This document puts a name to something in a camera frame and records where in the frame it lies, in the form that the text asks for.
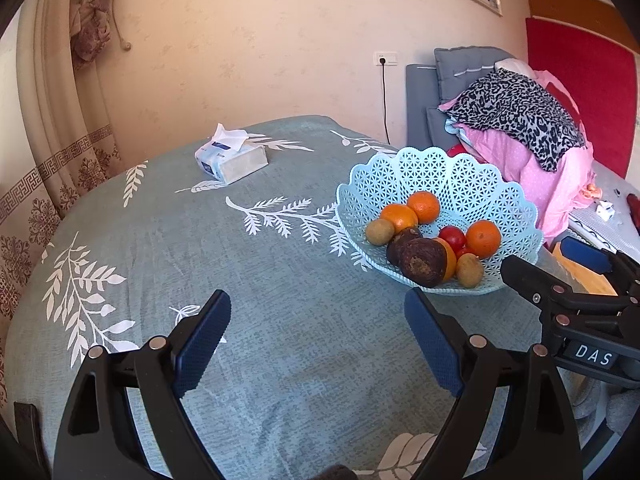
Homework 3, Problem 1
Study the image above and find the tan longan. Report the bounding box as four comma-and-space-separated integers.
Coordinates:
364, 218, 395, 246
456, 252, 484, 288

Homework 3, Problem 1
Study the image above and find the grey cushion left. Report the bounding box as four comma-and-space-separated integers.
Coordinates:
406, 64, 445, 148

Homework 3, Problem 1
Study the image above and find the light blue lattice basket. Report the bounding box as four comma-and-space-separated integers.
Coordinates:
335, 148, 544, 296

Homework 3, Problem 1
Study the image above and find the red tomato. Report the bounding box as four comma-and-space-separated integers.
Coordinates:
456, 246, 476, 259
438, 226, 466, 252

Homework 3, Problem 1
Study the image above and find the white wall socket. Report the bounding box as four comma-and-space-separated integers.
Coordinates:
373, 51, 398, 66

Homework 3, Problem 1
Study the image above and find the black power cable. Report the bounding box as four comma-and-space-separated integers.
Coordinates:
380, 58, 392, 146

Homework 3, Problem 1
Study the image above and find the leopard print garment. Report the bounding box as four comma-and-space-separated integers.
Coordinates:
442, 68, 586, 172

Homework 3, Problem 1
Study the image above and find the pink cloth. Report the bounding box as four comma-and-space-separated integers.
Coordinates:
438, 58, 602, 242

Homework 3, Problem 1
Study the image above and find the patterned beige curtain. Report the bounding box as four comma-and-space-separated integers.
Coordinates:
0, 0, 134, 411

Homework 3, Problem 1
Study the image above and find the dark wrinkled fruit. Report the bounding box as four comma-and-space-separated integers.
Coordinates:
399, 238, 447, 288
386, 226, 422, 266

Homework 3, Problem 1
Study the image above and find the tissue box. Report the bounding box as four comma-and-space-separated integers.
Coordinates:
194, 124, 269, 185

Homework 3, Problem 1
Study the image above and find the large orange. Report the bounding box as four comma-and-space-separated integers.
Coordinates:
435, 237, 457, 284

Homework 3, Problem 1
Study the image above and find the grey leaf bedspread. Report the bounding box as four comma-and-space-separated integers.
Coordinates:
1, 116, 452, 479

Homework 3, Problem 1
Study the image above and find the red headboard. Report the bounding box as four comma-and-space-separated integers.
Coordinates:
526, 18, 638, 178

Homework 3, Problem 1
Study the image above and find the small oval orange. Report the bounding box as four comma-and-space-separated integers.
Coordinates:
380, 204, 419, 234

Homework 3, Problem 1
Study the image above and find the mandarin orange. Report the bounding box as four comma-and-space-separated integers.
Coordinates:
465, 220, 501, 259
407, 191, 440, 224

